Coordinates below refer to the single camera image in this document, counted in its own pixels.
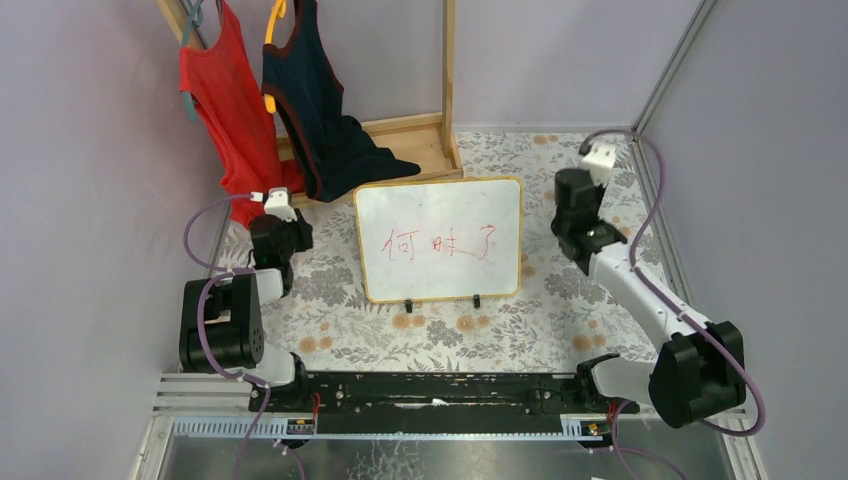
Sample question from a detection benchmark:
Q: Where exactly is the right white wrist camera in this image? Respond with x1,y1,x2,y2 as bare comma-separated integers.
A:
578,143,617,188

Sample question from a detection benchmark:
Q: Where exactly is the red mesh tank top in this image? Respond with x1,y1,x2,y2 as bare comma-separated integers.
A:
191,2,304,195

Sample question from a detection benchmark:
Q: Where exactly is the yellow clothes hanger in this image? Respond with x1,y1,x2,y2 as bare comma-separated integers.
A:
262,0,289,115

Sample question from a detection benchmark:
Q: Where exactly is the whiteboard with yellow frame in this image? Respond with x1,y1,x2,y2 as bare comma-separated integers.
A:
353,176,524,304

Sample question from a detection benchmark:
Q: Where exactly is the teal clothes hanger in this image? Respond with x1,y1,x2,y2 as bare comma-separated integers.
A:
179,0,204,122

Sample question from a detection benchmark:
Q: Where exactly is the floral table mat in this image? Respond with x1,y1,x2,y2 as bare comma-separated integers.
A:
262,133,655,372

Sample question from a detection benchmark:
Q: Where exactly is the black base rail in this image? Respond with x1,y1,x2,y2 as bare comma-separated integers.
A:
249,371,640,439

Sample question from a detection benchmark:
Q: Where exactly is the navy tank top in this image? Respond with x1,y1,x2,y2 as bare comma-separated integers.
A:
261,1,421,203

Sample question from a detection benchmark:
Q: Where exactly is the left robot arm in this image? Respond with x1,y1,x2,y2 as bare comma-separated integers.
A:
178,207,313,388

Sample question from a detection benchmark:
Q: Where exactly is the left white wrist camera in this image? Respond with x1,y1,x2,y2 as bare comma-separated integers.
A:
263,187,297,222

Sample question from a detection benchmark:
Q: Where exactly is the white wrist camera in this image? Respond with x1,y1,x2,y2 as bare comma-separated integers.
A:
578,143,617,188
263,187,297,222

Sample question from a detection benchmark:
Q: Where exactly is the wooden clothes rack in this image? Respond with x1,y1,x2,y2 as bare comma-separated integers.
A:
155,1,463,187

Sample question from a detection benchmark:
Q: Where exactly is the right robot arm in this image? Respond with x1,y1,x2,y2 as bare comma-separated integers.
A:
551,168,748,428

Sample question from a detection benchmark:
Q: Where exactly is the aluminium frame post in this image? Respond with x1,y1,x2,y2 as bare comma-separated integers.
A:
630,0,720,137

